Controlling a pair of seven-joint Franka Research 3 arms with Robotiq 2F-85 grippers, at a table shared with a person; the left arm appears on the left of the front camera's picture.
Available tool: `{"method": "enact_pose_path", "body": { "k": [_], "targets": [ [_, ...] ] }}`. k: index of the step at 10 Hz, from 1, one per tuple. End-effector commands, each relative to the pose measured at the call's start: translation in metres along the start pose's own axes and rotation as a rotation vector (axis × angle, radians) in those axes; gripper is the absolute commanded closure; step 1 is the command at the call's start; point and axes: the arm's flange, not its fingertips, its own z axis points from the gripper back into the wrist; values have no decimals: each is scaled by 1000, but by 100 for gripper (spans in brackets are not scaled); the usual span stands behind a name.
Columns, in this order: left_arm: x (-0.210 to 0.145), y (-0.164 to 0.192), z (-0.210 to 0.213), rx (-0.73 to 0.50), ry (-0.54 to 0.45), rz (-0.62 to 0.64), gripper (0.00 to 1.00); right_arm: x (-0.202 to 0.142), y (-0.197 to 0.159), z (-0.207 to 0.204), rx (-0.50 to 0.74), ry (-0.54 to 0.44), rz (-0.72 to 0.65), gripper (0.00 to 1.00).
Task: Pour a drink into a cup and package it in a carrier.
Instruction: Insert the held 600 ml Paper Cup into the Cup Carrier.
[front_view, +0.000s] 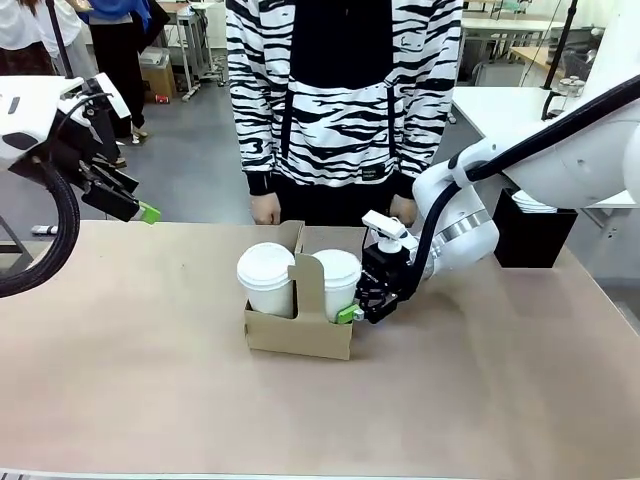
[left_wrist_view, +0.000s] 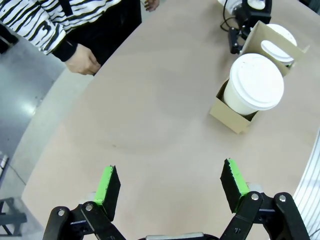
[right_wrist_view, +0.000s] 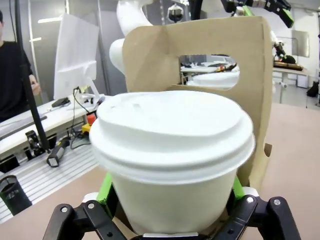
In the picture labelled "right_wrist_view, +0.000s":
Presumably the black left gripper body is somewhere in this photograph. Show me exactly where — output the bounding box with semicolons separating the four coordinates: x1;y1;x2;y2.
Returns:
219;0;270;12

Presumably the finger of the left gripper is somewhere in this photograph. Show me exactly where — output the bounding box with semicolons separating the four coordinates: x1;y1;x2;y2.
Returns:
266;0;293;29
236;4;253;17

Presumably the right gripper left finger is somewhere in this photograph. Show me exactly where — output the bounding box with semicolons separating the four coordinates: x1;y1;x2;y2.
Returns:
41;172;143;240

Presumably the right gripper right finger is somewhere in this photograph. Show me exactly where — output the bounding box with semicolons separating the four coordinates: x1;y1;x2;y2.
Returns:
219;174;303;240

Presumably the brown cardboard cup carrier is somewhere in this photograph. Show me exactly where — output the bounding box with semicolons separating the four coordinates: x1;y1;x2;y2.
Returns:
112;16;274;237

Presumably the white paper cup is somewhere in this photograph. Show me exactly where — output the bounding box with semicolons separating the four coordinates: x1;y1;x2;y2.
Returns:
109;164;238;236

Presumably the white plastic cup lid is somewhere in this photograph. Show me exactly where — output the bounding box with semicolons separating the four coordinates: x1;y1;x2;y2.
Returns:
88;90;256;185

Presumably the background robot equipment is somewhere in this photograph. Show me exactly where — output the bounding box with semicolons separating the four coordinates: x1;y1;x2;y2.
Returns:
270;31;298;65

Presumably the grey ribbed aluminium platform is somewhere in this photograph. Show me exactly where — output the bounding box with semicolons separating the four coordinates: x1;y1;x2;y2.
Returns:
0;142;101;224

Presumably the wooden top background table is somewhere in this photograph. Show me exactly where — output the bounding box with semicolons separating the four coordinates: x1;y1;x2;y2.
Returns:
271;65;314;104

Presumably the white cabinet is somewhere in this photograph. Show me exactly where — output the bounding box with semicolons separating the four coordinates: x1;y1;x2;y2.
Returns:
296;73;310;89

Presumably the black yellow handheld scanner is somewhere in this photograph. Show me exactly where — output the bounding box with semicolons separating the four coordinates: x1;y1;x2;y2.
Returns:
46;138;72;168

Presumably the black mesh pen holder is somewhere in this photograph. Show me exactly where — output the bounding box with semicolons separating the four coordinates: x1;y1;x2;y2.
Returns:
0;174;33;216

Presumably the black bag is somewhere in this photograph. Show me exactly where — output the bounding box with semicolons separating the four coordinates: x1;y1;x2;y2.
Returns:
306;81;320;99

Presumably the black pole clamp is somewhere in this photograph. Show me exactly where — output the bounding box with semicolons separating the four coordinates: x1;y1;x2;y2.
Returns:
24;129;45;159

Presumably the yellow emergency stop button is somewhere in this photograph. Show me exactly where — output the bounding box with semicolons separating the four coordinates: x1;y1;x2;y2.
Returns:
81;113;98;135

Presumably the white bench table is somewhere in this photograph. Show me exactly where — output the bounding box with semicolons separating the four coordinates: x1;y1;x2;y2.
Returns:
0;93;112;162

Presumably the small black device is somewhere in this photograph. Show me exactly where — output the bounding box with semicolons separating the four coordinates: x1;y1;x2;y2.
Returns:
51;98;71;108

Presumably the man in black shirt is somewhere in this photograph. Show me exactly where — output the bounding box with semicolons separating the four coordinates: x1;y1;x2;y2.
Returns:
0;9;42;123

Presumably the white computer monitor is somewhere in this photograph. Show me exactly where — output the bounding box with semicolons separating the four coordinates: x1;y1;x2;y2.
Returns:
53;12;101;102

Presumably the grey wall panel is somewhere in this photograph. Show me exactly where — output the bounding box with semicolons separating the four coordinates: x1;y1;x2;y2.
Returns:
291;29;311;59

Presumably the thin black cable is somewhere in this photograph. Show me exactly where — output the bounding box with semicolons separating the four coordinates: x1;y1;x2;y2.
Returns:
69;86;91;151

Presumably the black camera stand pole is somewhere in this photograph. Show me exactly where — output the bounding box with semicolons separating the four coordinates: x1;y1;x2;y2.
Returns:
14;0;51;155

